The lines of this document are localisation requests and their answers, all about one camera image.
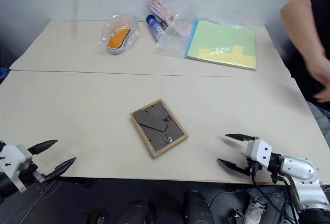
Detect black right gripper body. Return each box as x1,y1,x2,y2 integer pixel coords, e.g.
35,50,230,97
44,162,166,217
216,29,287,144
245,157,263,178

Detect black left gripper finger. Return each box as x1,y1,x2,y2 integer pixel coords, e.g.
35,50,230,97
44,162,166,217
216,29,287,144
45,157,77,182
27,139,58,156

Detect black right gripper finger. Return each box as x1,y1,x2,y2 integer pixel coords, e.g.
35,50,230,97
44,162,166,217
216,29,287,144
224,133,259,143
217,158,252,177

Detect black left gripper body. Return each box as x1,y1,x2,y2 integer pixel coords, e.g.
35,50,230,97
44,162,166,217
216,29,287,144
19,163,47,187

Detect person's bare hand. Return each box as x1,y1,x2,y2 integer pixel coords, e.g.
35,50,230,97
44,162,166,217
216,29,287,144
308,55,330,104

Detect blue denim trouser leg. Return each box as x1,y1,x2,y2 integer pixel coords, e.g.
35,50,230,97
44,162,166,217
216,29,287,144
246,184,287,205

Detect white sneaker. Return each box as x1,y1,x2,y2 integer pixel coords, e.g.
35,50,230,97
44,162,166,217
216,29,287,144
244,198,270,224

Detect dark rounded shape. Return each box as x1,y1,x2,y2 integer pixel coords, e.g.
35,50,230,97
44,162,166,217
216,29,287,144
182,189,215,224
121,198,157,224

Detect person's blue jeans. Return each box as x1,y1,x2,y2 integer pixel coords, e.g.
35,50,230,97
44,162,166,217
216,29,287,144
306,101,330,149

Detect blue object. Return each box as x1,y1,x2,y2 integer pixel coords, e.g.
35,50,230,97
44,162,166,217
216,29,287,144
0,66,10,83

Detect coloured paper stack in wrap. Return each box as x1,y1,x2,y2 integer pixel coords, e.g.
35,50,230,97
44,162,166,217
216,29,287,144
184,19,258,71

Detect clear plastic zip bag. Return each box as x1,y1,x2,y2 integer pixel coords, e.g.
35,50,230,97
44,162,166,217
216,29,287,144
155,0,205,60

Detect bagged shoe with orange insole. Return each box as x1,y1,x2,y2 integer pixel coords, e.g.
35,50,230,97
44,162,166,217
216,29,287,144
97,13,140,56

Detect blue and white tube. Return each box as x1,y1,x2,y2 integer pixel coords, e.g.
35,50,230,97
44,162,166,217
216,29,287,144
146,14,166,42

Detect pink fabric bundle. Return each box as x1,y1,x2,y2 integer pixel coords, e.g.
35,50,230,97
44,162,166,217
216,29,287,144
147,0,179,27

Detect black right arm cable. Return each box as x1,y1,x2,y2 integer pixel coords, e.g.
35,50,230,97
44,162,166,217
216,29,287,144
251,172,294,224

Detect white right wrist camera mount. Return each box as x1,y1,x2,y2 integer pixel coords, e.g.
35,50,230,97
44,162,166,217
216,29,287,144
244,137,273,171

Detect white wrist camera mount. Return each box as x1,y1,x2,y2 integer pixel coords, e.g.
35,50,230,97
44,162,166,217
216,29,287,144
0,144,35,193
244,137,273,171

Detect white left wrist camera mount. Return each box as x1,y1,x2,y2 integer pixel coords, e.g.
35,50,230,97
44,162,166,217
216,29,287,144
0,144,35,193

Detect wooden picture frame face down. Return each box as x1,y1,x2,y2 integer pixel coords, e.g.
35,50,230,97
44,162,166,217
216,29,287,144
129,98,189,159

